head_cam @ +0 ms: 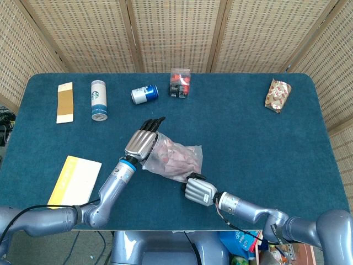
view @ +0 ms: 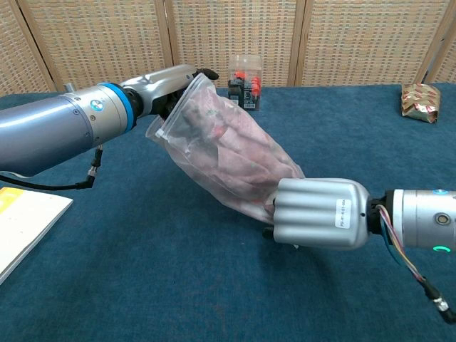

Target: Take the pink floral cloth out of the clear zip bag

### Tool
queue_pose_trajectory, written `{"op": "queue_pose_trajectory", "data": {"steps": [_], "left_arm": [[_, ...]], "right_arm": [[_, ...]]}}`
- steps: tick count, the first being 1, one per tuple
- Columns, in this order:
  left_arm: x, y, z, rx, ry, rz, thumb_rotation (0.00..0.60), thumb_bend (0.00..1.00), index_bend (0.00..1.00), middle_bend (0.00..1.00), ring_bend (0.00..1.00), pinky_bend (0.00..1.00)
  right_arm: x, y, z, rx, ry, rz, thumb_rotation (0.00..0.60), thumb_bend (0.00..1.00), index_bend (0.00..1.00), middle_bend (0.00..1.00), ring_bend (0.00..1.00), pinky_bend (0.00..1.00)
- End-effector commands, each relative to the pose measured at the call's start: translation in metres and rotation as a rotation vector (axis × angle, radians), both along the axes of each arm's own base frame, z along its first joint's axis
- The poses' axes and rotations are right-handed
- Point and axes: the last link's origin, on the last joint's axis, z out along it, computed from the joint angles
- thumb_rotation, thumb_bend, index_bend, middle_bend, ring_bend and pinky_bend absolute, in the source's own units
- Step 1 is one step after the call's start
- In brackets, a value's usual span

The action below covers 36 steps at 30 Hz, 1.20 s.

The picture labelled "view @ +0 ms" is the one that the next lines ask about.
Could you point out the transparent plastic zip bag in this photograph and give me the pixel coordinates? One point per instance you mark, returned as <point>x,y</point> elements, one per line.
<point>171,156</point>

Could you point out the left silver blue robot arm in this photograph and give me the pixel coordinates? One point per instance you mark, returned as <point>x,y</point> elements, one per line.
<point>53,132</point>

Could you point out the white yellow booklet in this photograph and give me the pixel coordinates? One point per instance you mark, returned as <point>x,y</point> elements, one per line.
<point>25,217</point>

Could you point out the gold red wrapped package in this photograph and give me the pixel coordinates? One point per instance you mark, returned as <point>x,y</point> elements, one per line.
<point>420,101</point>

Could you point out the clear plastic box with parts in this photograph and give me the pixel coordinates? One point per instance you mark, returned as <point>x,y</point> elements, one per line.
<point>244,92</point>

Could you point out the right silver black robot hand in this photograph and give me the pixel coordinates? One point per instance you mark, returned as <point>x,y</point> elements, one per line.
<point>313,213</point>

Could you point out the blue tablecloth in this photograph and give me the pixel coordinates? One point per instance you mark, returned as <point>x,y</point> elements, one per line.
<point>160,278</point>

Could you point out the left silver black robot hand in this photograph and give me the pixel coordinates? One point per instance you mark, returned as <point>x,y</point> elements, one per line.
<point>160,83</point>

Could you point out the woven wooden folding screen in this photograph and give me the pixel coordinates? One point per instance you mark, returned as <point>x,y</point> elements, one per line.
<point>231,28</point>

